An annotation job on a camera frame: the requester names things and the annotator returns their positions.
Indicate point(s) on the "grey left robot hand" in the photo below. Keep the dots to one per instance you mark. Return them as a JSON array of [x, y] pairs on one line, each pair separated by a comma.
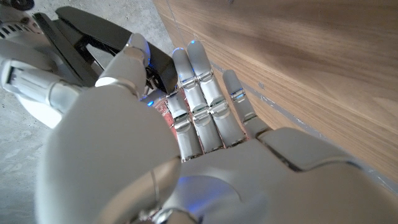
[[248, 186]]

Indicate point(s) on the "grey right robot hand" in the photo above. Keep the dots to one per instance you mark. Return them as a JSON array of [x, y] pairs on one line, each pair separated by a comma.
[[34, 84]]

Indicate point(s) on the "black rod tool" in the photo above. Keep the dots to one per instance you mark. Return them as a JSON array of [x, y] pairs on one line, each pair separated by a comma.
[[102, 31]]

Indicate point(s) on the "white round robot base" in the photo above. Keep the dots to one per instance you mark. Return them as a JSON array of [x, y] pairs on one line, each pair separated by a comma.
[[15, 21]]

